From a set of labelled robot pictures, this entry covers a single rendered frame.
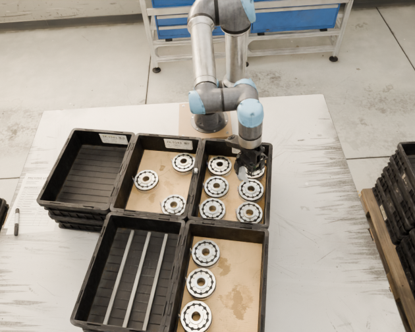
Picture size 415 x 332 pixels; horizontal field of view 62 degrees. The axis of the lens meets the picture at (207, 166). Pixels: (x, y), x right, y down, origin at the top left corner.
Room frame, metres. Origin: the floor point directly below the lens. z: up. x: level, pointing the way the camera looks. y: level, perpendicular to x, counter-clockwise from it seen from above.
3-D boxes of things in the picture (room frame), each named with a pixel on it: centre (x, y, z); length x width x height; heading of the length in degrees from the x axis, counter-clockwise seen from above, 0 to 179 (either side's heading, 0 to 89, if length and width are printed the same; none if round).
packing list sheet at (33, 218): (0.89, 0.81, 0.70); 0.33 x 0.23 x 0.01; 178
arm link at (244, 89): (0.83, -0.12, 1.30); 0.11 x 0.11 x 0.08; 89
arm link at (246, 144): (0.73, -0.15, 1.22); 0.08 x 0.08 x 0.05
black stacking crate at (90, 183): (0.90, 0.49, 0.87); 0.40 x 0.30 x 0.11; 168
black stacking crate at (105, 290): (0.45, 0.28, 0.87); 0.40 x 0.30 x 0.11; 168
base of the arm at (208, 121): (1.23, -0.03, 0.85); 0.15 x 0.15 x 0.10
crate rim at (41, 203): (0.90, 0.49, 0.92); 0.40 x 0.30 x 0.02; 168
